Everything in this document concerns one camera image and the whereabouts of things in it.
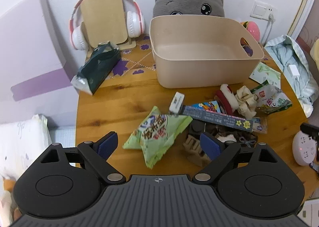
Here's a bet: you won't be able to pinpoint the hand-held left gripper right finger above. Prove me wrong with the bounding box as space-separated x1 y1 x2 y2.
193 132 278 184

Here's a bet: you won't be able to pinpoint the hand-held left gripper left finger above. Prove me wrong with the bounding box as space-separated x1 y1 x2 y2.
40 131 125 185

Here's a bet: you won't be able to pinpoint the brown and white plush pouch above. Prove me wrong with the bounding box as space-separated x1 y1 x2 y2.
189 121 258 148

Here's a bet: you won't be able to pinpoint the long colourful blue box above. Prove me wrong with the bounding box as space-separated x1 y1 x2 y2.
182 101 261 131

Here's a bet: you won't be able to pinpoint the light green snack bag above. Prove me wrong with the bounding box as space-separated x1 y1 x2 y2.
122 106 193 169

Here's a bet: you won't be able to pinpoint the red and white plush accessory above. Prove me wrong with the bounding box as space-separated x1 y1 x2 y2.
214 84 241 115

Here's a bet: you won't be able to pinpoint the small white and blue box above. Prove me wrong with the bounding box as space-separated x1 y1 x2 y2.
169 92 185 117

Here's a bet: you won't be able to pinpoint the cream scrunchie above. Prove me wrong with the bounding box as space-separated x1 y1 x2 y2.
235 85 258 118

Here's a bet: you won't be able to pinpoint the beige plastic storage bin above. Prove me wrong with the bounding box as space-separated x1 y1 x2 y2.
150 15 265 89

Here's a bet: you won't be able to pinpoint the green and white snack packet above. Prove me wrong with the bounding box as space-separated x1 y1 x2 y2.
250 80 292 114

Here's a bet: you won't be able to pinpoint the brown hair claw clip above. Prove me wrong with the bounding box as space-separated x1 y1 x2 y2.
183 134 211 167

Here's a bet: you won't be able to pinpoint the wooden desk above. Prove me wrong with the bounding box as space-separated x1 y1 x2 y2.
75 43 309 200

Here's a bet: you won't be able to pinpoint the light blue bed sheet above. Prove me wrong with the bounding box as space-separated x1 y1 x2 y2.
50 127 76 166

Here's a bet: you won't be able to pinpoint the dark green tissue pack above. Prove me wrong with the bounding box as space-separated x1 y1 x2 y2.
70 41 121 96

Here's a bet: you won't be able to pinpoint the orange mat with purple flowers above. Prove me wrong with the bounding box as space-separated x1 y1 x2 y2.
87 34 272 83

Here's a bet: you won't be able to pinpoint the white pillow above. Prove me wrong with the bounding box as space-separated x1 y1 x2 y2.
0 114 51 180

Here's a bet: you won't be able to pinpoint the round white power strip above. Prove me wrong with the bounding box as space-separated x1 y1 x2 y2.
292 131 319 166

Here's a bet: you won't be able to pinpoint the flat green and white packet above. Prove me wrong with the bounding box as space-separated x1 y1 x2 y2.
249 62 282 86

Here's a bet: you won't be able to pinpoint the black plug adapter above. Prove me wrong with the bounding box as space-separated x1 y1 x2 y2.
300 123 319 143

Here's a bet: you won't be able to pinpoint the white charger block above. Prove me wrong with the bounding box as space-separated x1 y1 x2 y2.
288 65 300 78

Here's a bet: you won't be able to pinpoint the white cabinet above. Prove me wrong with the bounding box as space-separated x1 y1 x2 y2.
298 199 319 227

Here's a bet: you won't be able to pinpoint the lilac and white panel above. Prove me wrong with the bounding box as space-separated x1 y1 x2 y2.
0 0 79 101

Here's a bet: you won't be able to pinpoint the pink burger toy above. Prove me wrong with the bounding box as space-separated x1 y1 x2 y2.
240 21 261 43

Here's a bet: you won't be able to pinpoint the red and white headphones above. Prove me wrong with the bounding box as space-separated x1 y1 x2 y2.
69 0 145 50

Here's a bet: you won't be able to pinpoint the wooden headphone stand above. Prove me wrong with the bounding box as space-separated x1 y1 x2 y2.
80 0 137 55

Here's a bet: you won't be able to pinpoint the light blue cloth bundle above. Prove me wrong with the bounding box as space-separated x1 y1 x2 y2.
264 35 316 118

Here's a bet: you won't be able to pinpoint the white plug with cable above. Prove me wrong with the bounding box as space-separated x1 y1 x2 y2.
260 13 276 44

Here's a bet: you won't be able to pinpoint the white wall socket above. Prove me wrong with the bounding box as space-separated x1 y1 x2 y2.
250 0 278 22

